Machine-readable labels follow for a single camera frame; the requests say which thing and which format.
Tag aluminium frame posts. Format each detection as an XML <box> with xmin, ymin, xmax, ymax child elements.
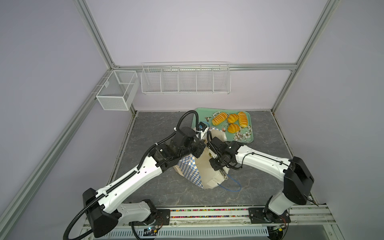
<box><xmin>1</xmin><ymin>1</ymin><xmax>340</xmax><ymax>240</ymax></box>

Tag small yellow fake bread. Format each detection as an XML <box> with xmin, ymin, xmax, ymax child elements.
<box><xmin>227</xmin><ymin>124</ymin><xmax>241</xmax><ymax>134</ymax></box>

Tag orange round fake bread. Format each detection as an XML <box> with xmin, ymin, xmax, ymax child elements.
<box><xmin>227</xmin><ymin>114</ymin><xmax>239</xmax><ymax>124</ymax></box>

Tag small white mesh basket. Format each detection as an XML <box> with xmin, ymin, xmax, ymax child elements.
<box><xmin>96</xmin><ymin>70</ymin><xmax>140</xmax><ymax>111</ymax></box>

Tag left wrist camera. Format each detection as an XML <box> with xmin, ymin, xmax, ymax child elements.
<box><xmin>196</xmin><ymin>122</ymin><xmax>210</xmax><ymax>134</ymax></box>

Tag green floral tray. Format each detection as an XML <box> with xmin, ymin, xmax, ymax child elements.
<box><xmin>195</xmin><ymin>108</ymin><xmax>254</xmax><ymax>143</ymax></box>

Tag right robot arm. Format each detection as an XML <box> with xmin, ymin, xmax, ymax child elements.
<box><xmin>207</xmin><ymin>131</ymin><xmax>315</xmax><ymax>224</ymax></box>

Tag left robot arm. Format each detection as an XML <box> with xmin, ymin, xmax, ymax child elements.
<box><xmin>63</xmin><ymin>110</ymin><xmax>207</xmax><ymax>240</ymax></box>

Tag blue checkered paper bag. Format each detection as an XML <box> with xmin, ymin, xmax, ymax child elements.
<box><xmin>173</xmin><ymin>148</ymin><xmax>230</xmax><ymax>190</ymax></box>

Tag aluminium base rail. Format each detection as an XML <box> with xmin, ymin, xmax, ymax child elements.
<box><xmin>102</xmin><ymin>205</ymin><xmax>344</xmax><ymax>240</ymax></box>

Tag ridged yellow fake bread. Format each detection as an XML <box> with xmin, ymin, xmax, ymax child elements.
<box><xmin>237</xmin><ymin>112</ymin><xmax>249</xmax><ymax>128</ymax></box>

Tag long white wire basket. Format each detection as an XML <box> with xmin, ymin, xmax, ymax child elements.
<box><xmin>141</xmin><ymin>62</ymin><xmax>232</xmax><ymax>95</ymax></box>

